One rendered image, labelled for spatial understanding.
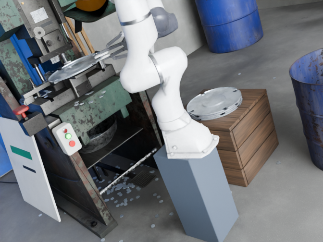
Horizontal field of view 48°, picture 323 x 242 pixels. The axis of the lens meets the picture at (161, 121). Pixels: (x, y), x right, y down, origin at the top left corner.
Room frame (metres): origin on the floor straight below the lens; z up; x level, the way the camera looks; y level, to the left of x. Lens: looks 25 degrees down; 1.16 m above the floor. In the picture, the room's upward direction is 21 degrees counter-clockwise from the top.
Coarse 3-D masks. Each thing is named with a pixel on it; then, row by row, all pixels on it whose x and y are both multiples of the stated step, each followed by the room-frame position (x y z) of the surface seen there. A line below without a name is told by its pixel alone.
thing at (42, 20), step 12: (24, 0) 1.81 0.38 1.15; (36, 0) 1.84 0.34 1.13; (24, 12) 1.80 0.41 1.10; (36, 12) 1.82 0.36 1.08; (48, 12) 1.86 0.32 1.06; (36, 24) 1.81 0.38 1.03; (48, 24) 1.84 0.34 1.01; (36, 36) 1.78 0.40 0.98; (48, 36) 1.79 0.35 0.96; (60, 36) 1.81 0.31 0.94; (36, 48) 1.82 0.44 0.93; (48, 48) 1.78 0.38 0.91
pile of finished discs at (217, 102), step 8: (216, 88) 1.82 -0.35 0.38; (224, 88) 1.79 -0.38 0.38; (232, 88) 1.75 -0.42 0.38; (200, 96) 1.81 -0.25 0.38; (208, 96) 1.77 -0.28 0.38; (216, 96) 1.72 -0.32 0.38; (224, 96) 1.69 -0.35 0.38; (232, 96) 1.66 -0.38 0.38; (240, 96) 1.62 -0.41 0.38; (192, 104) 1.75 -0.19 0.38; (200, 104) 1.71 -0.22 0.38; (208, 104) 1.66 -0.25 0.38; (216, 104) 1.63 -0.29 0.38; (224, 104) 1.61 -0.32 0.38; (232, 104) 1.58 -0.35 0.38; (240, 104) 1.59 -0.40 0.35; (192, 112) 1.66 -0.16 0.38; (200, 112) 1.62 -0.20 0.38; (208, 112) 1.59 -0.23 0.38; (216, 112) 1.55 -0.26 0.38; (224, 112) 1.56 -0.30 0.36; (200, 120) 1.59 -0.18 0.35
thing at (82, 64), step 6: (90, 54) 1.86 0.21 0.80; (96, 54) 1.81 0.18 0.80; (78, 60) 1.86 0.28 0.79; (84, 60) 1.77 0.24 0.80; (90, 60) 1.73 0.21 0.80; (96, 60) 1.68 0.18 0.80; (66, 66) 1.85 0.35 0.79; (72, 66) 1.76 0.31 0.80; (78, 66) 1.70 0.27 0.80; (84, 66) 1.67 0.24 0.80; (90, 66) 1.62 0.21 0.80; (60, 72) 1.78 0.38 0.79; (66, 72) 1.70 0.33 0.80; (72, 72) 1.67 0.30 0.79; (78, 72) 1.59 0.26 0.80; (54, 78) 1.70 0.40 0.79; (60, 78) 1.65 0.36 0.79; (66, 78) 1.60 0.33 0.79
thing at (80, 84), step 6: (96, 66) 1.68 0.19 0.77; (84, 72) 1.64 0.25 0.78; (72, 78) 1.63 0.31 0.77; (78, 78) 1.75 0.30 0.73; (84, 78) 1.77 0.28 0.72; (66, 84) 1.77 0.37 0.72; (72, 84) 1.73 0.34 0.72; (78, 84) 1.74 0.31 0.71; (84, 84) 1.76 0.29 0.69; (90, 84) 1.78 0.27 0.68; (72, 90) 1.74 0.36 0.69; (78, 90) 1.73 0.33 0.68; (84, 90) 1.75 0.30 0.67; (78, 96) 1.73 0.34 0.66
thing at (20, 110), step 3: (21, 105) 1.56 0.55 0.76; (24, 105) 1.55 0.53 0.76; (18, 108) 1.53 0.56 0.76; (21, 108) 1.52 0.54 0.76; (24, 108) 1.50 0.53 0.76; (27, 108) 1.51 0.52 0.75; (12, 111) 1.53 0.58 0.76; (15, 111) 1.50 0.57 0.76; (18, 111) 1.49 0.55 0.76; (21, 111) 1.49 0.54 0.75; (24, 111) 1.50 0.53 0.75; (15, 114) 1.50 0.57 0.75; (18, 114) 1.49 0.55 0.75; (21, 114) 1.52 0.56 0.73; (24, 114) 1.52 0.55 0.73; (24, 117) 1.52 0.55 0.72
